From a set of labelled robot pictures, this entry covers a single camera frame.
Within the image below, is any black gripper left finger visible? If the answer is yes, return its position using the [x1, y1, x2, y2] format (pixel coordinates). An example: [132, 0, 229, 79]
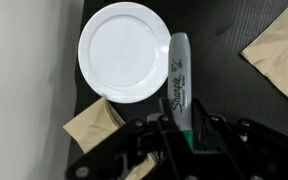
[65, 98, 198, 180]

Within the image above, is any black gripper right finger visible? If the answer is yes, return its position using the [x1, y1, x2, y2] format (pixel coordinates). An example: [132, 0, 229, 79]
[192, 99, 288, 180]

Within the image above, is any green grey Sharpie marker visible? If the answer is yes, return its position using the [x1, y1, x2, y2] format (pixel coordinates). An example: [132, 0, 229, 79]
[168, 32, 193, 149]

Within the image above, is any large white plate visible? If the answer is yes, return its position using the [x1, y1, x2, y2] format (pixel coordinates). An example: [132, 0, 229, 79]
[78, 2, 170, 104]

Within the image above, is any brown paper napkin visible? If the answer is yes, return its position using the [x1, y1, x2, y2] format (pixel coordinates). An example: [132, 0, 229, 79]
[241, 7, 288, 98]

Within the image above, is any brown napkin near wall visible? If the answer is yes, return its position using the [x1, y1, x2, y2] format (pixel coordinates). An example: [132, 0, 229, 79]
[63, 98, 157, 180]

